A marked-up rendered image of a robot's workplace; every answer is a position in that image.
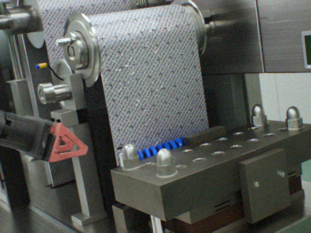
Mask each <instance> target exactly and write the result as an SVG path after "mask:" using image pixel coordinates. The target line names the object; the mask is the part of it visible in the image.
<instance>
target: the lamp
mask: <svg viewBox="0 0 311 233"><path fill-rule="evenodd" d="M306 44H307V53H308V63H311V37H306Z"/></svg>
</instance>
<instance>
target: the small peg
mask: <svg viewBox="0 0 311 233"><path fill-rule="evenodd" d="M71 44H72V41H71V39H70V38H63V39H57V40H56V46H58V47H60V46H64V45H71Z"/></svg>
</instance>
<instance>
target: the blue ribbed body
mask: <svg viewBox="0 0 311 233"><path fill-rule="evenodd" d="M181 146H184V142H183V136H181V138H176V139H175V140H169V141H168V143H166V142H164V143H162V145H161V144H157V145H156V146H155V147H153V146H151V147H150V148H149V149H147V148H144V149H143V151H141V150H137V153H138V155H139V160H142V159H145V158H149V157H151V156H154V155H157V152H158V151H159V150H161V149H163V148H165V149H168V150H172V149H175V148H178V147H181Z"/></svg>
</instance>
